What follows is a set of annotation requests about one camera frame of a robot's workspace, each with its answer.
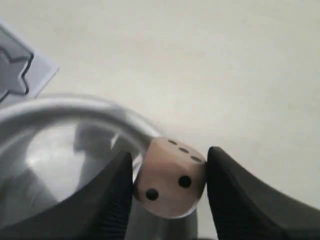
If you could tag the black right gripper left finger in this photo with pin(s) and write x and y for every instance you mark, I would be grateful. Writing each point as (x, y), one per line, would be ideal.
(100, 210)

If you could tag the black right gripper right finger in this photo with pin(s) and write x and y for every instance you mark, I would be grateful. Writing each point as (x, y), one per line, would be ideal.
(246, 208)

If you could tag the wooden die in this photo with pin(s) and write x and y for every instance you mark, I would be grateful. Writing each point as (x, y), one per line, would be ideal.
(171, 179)

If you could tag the stainless steel bowl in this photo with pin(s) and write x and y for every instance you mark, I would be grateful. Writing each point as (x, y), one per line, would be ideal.
(51, 147)

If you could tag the printed paper game board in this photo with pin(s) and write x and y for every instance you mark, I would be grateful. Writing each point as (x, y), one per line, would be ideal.
(24, 70)

